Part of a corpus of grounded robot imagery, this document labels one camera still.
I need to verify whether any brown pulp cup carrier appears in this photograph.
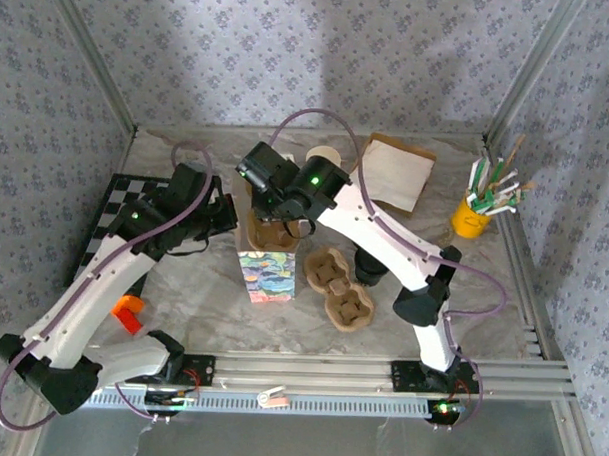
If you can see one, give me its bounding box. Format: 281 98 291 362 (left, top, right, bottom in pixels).
300 245 379 336
246 209 303 255

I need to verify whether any coffee cup with black lid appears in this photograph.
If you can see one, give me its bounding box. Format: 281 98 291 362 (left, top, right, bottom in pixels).
352 254 388 288

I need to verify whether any stack of paper cups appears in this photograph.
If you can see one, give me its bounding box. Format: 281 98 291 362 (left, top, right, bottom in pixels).
305 144 344 166

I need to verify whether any black grey checkerboard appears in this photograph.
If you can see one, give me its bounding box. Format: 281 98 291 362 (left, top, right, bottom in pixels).
63 172 173 304

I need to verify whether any orange plastic block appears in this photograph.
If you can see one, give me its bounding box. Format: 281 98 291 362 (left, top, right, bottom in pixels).
110 293 146 336

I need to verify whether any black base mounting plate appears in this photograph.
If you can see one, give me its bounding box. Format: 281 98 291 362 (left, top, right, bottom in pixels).
389 359 483 396
143 351 217 387

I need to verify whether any small circuit board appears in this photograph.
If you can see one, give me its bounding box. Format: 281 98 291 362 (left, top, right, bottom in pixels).
427 397 464 426
144 388 200 411

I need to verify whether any green white wrapped straw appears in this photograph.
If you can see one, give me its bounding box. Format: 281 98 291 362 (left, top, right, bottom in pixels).
468 154 490 200
485 156 507 199

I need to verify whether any white and pink clip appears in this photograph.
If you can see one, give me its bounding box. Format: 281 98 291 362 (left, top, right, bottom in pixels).
256 383 291 410

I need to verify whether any right gripper thin black cable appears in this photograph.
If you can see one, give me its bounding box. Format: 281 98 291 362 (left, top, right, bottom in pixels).
282 217 317 239

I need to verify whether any gripper thin black cable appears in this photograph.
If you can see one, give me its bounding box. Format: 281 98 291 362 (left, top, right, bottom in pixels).
282 217 317 239
170 230 210 259

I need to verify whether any left gripper thin black cable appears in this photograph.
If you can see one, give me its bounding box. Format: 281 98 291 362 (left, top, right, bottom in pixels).
170 230 210 259

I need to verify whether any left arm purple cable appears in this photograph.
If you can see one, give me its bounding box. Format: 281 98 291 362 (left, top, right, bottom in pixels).
0 135 214 439

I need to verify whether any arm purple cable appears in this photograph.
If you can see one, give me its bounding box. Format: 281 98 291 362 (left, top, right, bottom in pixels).
261 107 515 391
0 135 214 439

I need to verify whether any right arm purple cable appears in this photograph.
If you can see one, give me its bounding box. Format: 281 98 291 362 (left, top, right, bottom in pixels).
261 107 515 391

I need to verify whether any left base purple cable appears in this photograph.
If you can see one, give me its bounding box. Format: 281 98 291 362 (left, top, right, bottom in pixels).
113 378 158 422

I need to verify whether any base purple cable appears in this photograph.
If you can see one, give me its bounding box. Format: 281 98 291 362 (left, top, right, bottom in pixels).
449 362 491 434
113 378 158 422

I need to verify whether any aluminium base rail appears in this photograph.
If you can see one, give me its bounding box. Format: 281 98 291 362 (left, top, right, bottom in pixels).
93 345 579 405

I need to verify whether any grey slotted cable duct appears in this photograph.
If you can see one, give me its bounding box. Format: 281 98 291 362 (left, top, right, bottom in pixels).
90 384 463 424

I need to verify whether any aluminium side rail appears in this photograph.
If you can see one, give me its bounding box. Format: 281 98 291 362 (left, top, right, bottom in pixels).
489 214 572 363

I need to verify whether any aluminium frame post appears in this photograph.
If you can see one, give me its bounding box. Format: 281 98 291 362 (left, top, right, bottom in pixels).
482 0 592 147

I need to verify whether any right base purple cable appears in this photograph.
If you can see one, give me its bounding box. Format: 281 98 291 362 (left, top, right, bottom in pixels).
449 362 491 434

